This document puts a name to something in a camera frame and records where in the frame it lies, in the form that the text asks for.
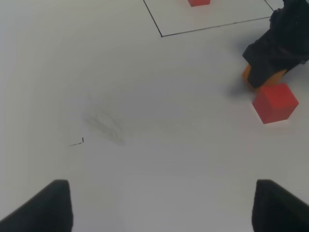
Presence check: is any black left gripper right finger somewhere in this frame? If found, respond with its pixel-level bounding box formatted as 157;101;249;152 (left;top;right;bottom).
252;179;309;232

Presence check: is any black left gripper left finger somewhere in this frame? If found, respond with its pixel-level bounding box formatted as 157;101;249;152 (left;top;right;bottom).
0;179;73;232

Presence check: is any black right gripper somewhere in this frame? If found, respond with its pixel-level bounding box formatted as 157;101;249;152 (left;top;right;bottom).
242;0;309;88

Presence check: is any orange cube block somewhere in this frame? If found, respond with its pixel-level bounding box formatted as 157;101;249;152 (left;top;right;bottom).
242;65;287;92

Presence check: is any template red cube block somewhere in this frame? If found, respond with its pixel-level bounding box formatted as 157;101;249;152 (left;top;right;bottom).
188;0;211;7

